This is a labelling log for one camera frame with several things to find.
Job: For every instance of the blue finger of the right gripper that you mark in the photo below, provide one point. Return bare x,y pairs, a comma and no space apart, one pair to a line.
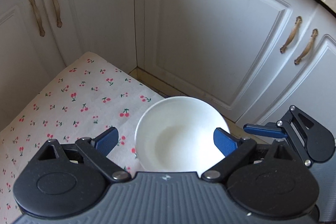
271,131

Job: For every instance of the cherry print tablecloth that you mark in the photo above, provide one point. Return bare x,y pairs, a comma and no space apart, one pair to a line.
88,97

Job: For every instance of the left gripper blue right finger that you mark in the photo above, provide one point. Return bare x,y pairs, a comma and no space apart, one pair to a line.
237,154

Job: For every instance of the white bowl pink flowers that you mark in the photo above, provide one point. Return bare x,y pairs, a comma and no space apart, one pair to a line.
177,135

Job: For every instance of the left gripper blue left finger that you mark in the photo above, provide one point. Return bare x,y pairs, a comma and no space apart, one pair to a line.
94,152

